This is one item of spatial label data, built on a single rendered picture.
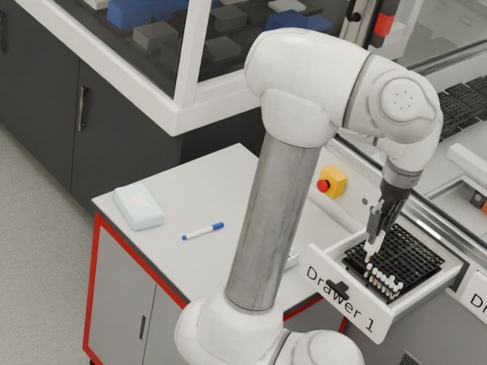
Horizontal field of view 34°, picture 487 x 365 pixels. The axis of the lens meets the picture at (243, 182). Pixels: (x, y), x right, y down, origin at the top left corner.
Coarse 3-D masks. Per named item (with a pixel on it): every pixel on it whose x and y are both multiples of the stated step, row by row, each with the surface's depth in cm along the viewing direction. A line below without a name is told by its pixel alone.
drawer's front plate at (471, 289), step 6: (474, 276) 210; (480, 276) 209; (474, 282) 211; (480, 282) 209; (486, 282) 208; (468, 288) 213; (474, 288) 212; (480, 288) 210; (486, 288) 209; (462, 294) 215; (468, 294) 214; (474, 294) 212; (480, 294) 211; (486, 294) 209; (462, 300) 216; (468, 300) 214; (474, 300) 213; (486, 300) 210; (468, 306) 215; (474, 306) 214; (474, 312) 214; (480, 312) 213; (486, 312) 211; (486, 318) 212
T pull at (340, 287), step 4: (328, 280) 200; (328, 284) 200; (332, 284) 199; (336, 284) 199; (340, 284) 200; (344, 284) 200; (332, 288) 199; (336, 288) 198; (340, 288) 198; (344, 288) 199; (348, 288) 199; (336, 292) 198; (340, 292) 197; (344, 292) 198; (340, 296) 198; (344, 296) 197; (348, 296) 197; (344, 300) 197
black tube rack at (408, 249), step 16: (384, 240) 218; (400, 240) 219; (416, 240) 221; (384, 256) 213; (400, 256) 215; (416, 256) 215; (432, 256) 216; (384, 272) 208; (400, 272) 209; (416, 272) 210; (432, 272) 216
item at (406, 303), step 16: (400, 224) 228; (352, 240) 218; (432, 240) 223; (336, 256) 217; (448, 256) 219; (352, 272) 215; (448, 272) 213; (368, 288) 211; (416, 288) 215; (432, 288) 209; (400, 304) 200; (416, 304) 206
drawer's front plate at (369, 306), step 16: (304, 256) 209; (320, 256) 204; (304, 272) 211; (320, 272) 206; (336, 272) 201; (320, 288) 208; (352, 288) 199; (336, 304) 205; (352, 304) 201; (368, 304) 196; (384, 304) 195; (352, 320) 203; (368, 320) 198; (384, 320) 194; (368, 336) 200; (384, 336) 198
